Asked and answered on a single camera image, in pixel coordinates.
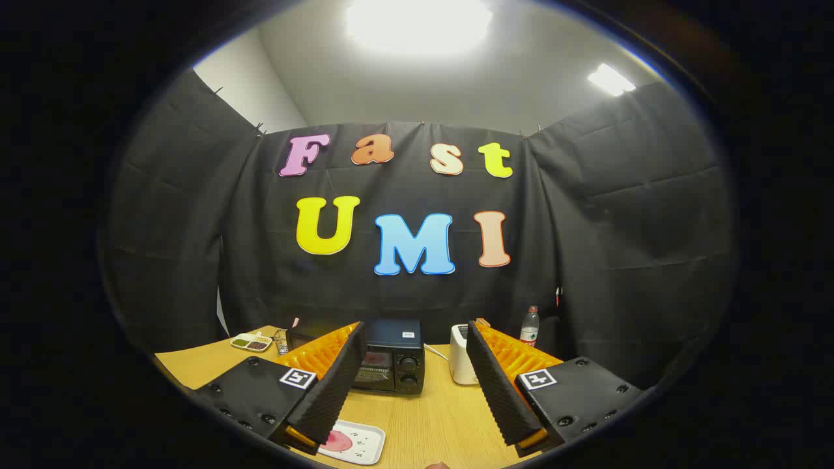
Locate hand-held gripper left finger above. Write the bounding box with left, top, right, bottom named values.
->
left=189, top=320, right=367, bottom=455

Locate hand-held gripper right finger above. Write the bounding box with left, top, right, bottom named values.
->
left=465, top=319, right=644, bottom=458

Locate pink ham slice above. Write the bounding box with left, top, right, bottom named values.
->
left=319, top=430, right=354, bottom=453

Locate white rectangular plate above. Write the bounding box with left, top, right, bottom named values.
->
left=317, top=420, right=386, bottom=466

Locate black toaster oven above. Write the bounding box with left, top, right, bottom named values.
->
left=285, top=319, right=426, bottom=395

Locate white toaster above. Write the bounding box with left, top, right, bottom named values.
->
left=450, top=324, right=481, bottom=386

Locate clear water bottle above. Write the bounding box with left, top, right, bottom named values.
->
left=519, top=306, right=540, bottom=348

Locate white divided bean dish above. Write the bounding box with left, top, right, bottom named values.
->
left=229, top=331, right=273, bottom=353

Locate small ceiling light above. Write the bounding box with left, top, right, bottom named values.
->
left=588, top=63, right=637, bottom=97

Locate large ceiling light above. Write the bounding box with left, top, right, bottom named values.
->
left=345, top=0, right=494, bottom=56

